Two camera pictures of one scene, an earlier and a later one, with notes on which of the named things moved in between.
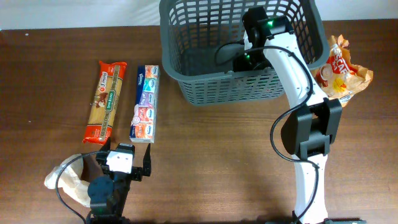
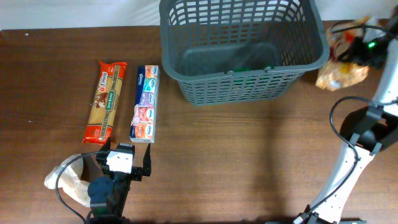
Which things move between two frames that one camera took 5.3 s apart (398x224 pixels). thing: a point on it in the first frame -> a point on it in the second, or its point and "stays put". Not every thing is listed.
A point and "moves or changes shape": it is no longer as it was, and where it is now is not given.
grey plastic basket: [201, 43] stays put
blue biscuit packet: [143, 122] stays put
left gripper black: [138, 172] stays put
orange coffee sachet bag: [340, 78] moves or changes shape
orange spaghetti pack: [99, 130] stays put
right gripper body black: [254, 60] -> [370, 53]
